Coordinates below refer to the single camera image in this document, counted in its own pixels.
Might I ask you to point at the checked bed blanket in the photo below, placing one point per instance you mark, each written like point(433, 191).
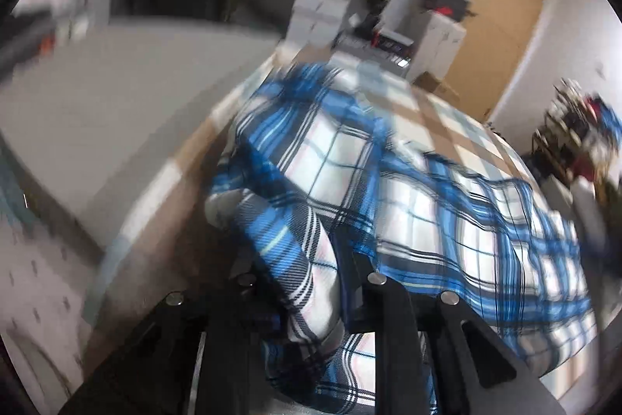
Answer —
point(173, 245)

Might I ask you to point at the cardboard box on floor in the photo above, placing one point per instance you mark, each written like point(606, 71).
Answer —
point(435, 86)

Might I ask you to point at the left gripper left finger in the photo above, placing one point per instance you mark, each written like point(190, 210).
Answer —
point(190, 355)

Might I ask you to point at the silver aluminium suitcase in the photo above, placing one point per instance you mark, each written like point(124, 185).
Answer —
point(363, 50)

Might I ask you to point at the white narrow cabinet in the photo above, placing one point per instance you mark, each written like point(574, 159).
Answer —
point(437, 38)

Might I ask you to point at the black red shoe box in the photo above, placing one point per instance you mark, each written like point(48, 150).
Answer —
point(392, 42)

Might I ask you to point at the blue plaid flannel shirt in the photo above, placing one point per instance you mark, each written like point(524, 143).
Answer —
point(311, 167)

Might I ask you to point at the wooden shoe rack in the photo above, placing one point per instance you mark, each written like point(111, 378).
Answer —
point(580, 136)

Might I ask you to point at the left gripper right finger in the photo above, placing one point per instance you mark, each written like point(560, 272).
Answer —
point(434, 350)

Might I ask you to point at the wooden door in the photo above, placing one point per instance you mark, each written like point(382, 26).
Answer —
point(497, 36)

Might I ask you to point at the grey padded bench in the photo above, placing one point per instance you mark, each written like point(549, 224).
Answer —
point(600, 254)

